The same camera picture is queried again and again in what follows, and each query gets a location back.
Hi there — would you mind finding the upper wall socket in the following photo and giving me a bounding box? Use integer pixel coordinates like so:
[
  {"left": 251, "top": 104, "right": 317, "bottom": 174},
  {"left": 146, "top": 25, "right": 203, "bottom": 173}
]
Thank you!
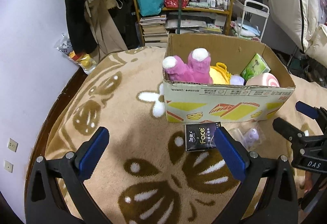
[{"left": 7, "top": 138, "right": 18, "bottom": 152}]

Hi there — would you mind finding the plastic bag with toys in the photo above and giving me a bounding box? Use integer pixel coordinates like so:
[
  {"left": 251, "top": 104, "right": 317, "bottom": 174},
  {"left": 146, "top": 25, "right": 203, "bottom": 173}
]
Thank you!
[{"left": 55, "top": 33, "right": 97, "bottom": 75}]

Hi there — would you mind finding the pink plush bear toy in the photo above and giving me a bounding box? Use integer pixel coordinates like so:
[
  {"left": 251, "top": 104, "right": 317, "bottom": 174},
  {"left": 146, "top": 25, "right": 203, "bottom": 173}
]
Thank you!
[{"left": 162, "top": 48, "right": 213, "bottom": 84}]

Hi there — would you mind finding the black Face tissue pack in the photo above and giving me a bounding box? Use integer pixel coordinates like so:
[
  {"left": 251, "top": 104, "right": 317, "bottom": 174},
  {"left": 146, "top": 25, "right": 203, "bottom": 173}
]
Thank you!
[{"left": 185, "top": 122, "right": 221, "bottom": 152}]

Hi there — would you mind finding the white lavender plush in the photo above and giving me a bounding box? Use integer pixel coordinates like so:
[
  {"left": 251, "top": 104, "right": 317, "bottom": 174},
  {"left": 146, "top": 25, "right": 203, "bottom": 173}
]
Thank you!
[{"left": 230, "top": 75, "right": 245, "bottom": 86}]

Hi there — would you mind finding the stack of books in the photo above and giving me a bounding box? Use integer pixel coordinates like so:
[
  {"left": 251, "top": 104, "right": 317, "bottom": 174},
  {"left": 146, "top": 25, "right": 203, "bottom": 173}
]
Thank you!
[{"left": 140, "top": 15, "right": 169, "bottom": 47}]

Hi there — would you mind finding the green tissue pack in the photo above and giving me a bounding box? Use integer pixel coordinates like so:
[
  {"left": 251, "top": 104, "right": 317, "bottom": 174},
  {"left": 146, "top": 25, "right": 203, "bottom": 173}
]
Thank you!
[{"left": 241, "top": 54, "right": 270, "bottom": 81}]

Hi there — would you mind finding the lower wall socket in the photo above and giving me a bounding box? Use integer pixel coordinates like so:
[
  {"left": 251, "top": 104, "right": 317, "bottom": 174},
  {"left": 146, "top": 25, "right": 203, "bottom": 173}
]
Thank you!
[{"left": 4, "top": 160, "right": 13, "bottom": 173}]

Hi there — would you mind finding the purple toy in plastic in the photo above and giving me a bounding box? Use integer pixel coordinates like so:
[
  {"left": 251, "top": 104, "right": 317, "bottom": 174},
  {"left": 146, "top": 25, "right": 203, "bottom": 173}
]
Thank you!
[{"left": 229, "top": 128, "right": 265, "bottom": 151}]

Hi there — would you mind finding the yellow plush toy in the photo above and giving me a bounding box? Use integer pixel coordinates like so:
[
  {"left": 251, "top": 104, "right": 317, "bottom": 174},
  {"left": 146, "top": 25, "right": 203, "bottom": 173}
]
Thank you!
[{"left": 209, "top": 62, "right": 231, "bottom": 85}]

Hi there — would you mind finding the pink swirl roll plush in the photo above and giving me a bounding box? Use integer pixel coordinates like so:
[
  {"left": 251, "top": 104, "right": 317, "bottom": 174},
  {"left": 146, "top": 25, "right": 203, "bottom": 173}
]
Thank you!
[{"left": 245, "top": 72, "right": 280, "bottom": 87}]

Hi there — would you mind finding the cream folded mattress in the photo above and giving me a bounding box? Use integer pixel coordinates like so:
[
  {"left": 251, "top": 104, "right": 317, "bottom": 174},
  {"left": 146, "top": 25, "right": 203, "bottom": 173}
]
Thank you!
[{"left": 268, "top": 0, "right": 326, "bottom": 66}]

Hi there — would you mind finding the cardboard box with yellow print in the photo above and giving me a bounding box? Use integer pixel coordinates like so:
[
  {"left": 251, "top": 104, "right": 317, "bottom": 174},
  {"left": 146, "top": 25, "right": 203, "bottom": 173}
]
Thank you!
[{"left": 163, "top": 34, "right": 295, "bottom": 123}]

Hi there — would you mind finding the wall socket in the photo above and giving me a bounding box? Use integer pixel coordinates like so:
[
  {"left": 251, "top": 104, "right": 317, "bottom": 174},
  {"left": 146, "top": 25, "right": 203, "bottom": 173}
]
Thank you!
[
  {"left": 4, "top": 160, "right": 13, "bottom": 173},
  {"left": 7, "top": 138, "right": 18, "bottom": 152}
]

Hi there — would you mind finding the white utility cart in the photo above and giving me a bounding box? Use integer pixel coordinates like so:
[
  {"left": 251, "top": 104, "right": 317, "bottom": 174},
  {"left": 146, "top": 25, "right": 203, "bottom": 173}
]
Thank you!
[{"left": 230, "top": 0, "right": 270, "bottom": 41}]

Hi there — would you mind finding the beige hanging coat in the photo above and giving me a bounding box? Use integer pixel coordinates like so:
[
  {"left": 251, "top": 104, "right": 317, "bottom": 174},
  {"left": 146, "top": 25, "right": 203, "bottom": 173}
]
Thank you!
[{"left": 84, "top": 0, "right": 128, "bottom": 63}]

